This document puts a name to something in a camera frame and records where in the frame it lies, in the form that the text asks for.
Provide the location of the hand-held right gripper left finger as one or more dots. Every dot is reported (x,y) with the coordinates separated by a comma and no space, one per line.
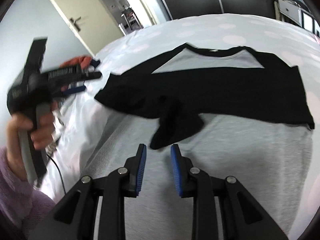
(141,170)

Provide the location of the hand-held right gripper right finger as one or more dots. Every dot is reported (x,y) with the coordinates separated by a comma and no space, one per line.
(178,170)

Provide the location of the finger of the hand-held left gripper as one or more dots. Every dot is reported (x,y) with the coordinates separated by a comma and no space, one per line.
(92,75)
(75,90)

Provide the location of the grey shirt with black sleeves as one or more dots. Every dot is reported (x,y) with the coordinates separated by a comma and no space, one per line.
(225,87)

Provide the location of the person's left forearm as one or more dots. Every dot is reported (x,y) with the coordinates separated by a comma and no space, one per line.
(20,200)

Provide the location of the person's left hand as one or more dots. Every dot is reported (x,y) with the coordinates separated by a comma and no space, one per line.
(46,127)

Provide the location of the navy folded garment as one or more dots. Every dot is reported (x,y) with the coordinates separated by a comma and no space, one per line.
(95,62)

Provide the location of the orange folded sweater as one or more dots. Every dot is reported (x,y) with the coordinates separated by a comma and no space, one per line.
(77,60)

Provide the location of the white shirt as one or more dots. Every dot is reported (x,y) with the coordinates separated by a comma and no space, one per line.
(82,120)

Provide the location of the striped garment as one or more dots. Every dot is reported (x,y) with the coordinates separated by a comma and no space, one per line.
(57,127)

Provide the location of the dark cluttered rack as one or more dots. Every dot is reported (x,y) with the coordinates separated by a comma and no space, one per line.
(131,17)

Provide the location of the cream door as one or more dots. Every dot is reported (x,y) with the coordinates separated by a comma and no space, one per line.
(75,0)

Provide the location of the white nightstand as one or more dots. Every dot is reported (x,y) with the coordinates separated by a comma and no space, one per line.
(290,8)

